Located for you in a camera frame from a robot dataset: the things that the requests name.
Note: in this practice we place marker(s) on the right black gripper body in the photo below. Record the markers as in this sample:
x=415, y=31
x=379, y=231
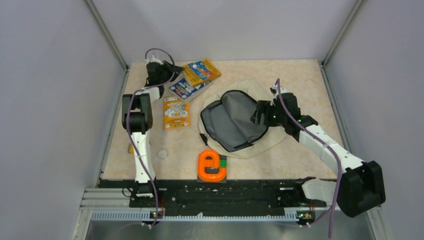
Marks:
x=276, y=118

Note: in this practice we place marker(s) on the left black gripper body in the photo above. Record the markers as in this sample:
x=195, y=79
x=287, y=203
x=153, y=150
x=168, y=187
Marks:
x=162, y=68

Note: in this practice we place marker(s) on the yellow treehouse book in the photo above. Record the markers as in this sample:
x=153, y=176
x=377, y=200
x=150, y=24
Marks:
x=200, y=72

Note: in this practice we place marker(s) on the cream canvas student bag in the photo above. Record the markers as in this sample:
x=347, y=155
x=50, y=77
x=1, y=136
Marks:
x=225, y=125

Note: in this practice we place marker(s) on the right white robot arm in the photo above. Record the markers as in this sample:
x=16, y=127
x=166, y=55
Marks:
x=359, y=186

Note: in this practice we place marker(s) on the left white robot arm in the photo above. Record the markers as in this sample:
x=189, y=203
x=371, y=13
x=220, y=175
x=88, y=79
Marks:
x=137, y=120

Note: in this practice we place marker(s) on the blue white book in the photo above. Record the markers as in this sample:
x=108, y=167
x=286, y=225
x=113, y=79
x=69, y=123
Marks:
x=185, y=92

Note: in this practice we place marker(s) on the orange book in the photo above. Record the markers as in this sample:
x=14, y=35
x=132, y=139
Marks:
x=176, y=114

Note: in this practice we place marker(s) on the yellow eraser block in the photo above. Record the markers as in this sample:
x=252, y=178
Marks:
x=130, y=149

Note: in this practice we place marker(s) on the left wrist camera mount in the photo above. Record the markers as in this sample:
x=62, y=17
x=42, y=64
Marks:
x=153, y=59

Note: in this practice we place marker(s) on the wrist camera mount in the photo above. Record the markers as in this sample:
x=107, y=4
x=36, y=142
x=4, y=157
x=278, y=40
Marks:
x=277, y=90
x=153, y=59

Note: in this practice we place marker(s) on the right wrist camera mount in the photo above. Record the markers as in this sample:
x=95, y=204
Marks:
x=277, y=90

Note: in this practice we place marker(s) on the orange ring toy on bricks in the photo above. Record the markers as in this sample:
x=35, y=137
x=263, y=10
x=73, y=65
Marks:
x=211, y=167

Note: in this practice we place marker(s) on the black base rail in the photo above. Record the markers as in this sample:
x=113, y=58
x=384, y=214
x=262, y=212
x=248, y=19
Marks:
x=234, y=198

